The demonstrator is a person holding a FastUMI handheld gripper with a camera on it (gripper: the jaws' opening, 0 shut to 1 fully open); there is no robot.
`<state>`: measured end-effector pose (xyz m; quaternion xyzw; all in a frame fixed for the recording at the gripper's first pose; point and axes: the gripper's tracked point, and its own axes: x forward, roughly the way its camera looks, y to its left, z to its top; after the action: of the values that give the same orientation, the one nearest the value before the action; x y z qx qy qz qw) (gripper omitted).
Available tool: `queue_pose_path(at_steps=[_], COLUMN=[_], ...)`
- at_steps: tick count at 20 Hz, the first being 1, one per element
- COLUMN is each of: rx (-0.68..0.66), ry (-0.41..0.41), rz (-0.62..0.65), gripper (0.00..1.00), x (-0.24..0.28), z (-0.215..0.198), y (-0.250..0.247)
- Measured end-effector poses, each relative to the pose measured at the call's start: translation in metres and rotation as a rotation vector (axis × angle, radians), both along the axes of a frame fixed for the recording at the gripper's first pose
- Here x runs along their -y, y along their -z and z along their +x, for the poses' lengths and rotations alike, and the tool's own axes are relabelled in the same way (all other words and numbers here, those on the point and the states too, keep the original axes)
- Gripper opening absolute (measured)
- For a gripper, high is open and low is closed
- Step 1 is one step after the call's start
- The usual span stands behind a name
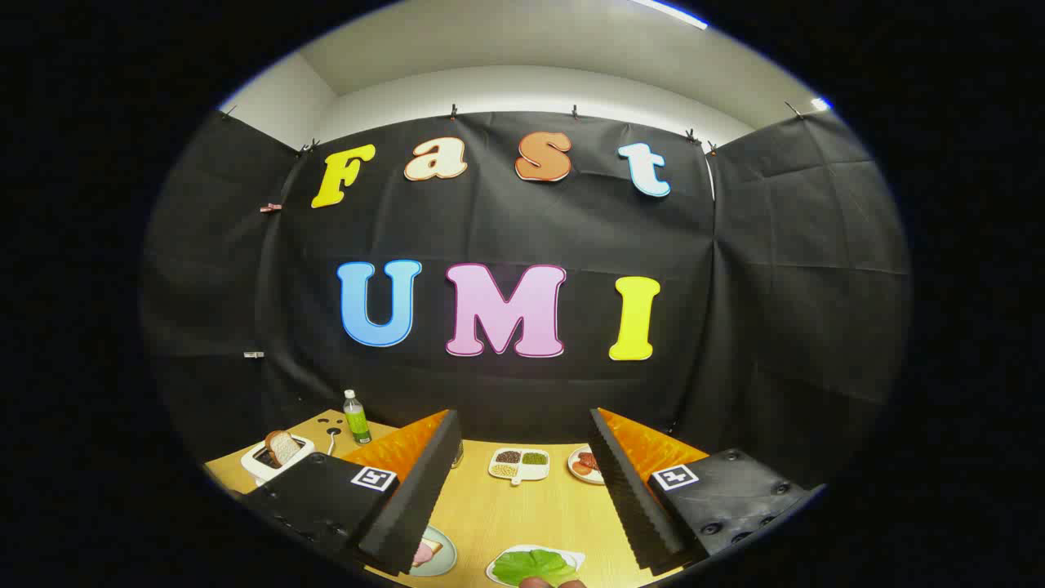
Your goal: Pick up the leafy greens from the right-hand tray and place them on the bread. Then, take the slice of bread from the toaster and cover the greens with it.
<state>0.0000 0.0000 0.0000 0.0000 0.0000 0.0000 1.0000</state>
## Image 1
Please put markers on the white divided dish with beans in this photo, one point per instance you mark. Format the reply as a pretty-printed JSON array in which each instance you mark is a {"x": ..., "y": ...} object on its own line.
[{"x": 522, "y": 469}]

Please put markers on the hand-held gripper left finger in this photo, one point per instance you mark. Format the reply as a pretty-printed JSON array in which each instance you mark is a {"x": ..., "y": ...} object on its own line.
[{"x": 416, "y": 506}]

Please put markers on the clear bottle with green label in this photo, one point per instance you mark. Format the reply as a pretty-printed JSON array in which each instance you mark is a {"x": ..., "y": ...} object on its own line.
[{"x": 357, "y": 425}]

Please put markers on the bread slice with ham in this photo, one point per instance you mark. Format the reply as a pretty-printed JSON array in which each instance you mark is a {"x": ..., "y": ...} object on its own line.
[{"x": 426, "y": 554}]

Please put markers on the green lettuce leaf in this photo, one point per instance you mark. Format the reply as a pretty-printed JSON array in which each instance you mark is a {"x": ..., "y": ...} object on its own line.
[{"x": 531, "y": 566}]

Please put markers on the white square plate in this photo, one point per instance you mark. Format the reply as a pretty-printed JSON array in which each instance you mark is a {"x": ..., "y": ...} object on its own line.
[{"x": 575, "y": 557}]

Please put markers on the toast bread slice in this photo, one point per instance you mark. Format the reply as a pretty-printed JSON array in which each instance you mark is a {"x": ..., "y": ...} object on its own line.
[{"x": 284, "y": 447}]

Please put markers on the black backdrop cloth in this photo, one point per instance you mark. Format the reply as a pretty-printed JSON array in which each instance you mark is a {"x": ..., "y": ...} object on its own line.
[{"x": 506, "y": 229}]

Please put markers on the ceiling light strip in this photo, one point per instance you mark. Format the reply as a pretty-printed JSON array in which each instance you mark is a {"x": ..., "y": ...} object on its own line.
[{"x": 669, "y": 12}]

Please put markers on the red meat slices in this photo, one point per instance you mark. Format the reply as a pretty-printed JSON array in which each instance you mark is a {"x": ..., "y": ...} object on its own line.
[{"x": 584, "y": 463}]

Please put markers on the pale teal round plate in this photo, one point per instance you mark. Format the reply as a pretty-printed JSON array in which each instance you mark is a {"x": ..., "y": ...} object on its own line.
[{"x": 445, "y": 559}]

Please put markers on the white toaster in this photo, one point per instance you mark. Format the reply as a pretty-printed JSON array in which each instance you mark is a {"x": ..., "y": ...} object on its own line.
[{"x": 255, "y": 464}]

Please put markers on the white round plate with meat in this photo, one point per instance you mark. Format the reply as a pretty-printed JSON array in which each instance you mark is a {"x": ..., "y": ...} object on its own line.
[{"x": 588, "y": 479}]

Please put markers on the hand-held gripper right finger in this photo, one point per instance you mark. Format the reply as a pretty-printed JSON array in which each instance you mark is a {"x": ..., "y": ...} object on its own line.
[{"x": 633, "y": 506}]

